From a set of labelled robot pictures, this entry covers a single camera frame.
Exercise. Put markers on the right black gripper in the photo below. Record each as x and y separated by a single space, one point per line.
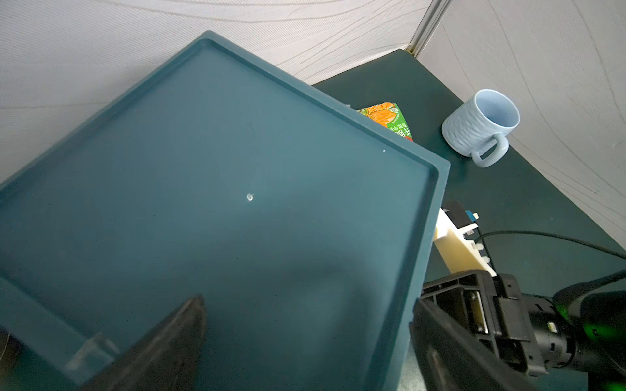
494 312

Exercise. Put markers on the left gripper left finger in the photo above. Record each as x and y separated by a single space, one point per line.
166 358

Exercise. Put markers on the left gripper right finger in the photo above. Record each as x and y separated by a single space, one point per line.
450 358

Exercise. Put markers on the teal drawer cabinet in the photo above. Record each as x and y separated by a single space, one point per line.
306 227

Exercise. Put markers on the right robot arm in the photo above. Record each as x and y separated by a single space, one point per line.
582 328

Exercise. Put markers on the light blue mug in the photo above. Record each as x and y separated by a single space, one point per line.
478 129

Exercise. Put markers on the green snack packet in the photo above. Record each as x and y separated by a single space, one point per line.
389 115

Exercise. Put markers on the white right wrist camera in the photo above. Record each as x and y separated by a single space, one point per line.
453 227

